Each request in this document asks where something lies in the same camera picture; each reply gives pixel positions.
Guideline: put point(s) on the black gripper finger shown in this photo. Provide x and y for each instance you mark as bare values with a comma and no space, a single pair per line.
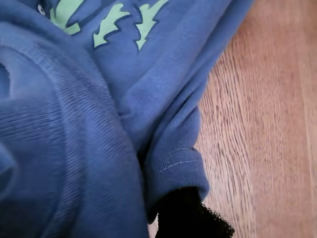
188,215

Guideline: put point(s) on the blue printed T-shirt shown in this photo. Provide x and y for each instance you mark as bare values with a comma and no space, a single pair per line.
74,124

